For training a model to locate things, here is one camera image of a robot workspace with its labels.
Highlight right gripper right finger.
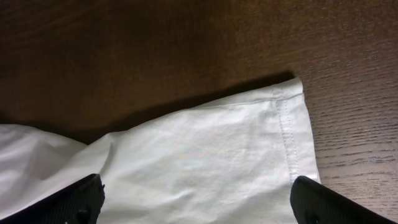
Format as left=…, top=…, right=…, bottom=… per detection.
left=290, top=175, right=397, bottom=224

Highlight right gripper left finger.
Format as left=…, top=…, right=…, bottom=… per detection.
left=1, top=174, right=105, bottom=224

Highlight white t-shirt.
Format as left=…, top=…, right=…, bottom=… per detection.
left=1, top=78, right=319, bottom=223

